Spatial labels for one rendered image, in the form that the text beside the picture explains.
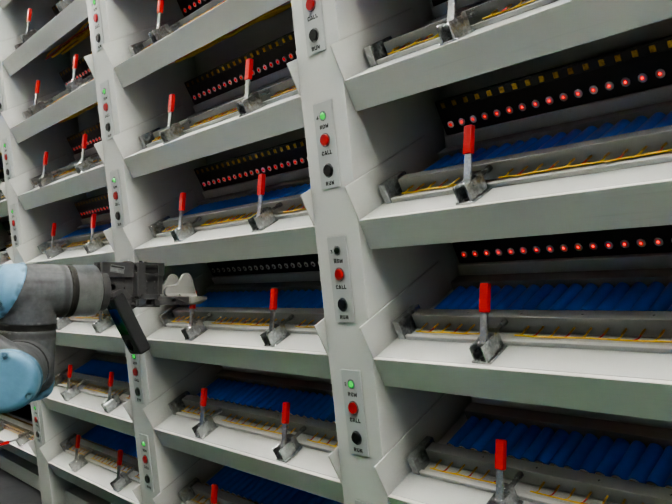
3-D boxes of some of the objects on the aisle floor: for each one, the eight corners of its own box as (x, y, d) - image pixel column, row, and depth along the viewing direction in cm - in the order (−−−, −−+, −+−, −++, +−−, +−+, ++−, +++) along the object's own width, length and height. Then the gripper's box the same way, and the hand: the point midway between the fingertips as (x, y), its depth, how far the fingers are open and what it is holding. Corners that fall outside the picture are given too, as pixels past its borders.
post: (53, 511, 205) (-17, -96, 202) (41, 504, 213) (-26, -82, 209) (119, 490, 219) (55, -81, 215) (106, 484, 226) (44, -69, 222)
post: (170, 584, 153) (78, -237, 149) (150, 571, 160) (62, -213, 156) (248, 549, 166) (166, -206, 162) (226, 539, 173) (147, -185, 169)
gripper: (109, 260, 123) (217, 264, 137) (84, 263, 131) (188, 266, 145) (108, 311, 122) (216, 309, 136) (83, 310, 131) (188, 308, 144)
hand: (196, 301), depth 140 cm, fingers open, 3 cm apart
